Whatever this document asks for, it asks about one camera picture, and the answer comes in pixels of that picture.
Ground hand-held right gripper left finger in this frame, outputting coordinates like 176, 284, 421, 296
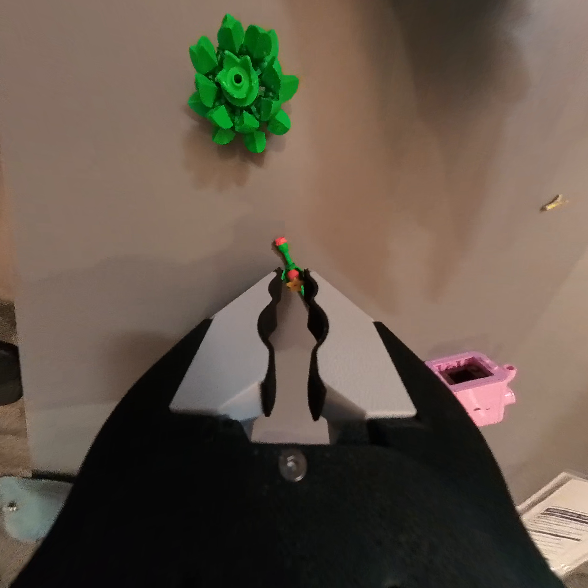
169, 269, 283, 444

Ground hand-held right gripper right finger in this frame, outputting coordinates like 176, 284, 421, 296
304, 270, 418, 445

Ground green toy stem red tip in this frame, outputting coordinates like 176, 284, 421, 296
274, 236, 307, 301

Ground pink toy block figure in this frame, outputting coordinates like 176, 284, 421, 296
424, 351, 518, 428

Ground dark rounded object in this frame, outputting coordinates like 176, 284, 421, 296
0, 340, 24, 406

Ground pale blue round object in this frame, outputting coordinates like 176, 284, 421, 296
0, 475, 70, 544

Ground printed white paper sheets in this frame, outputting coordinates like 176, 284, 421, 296
516, 469, 588, 579

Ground green toy succulent plant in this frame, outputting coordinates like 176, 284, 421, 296
187, 13, 300, 154

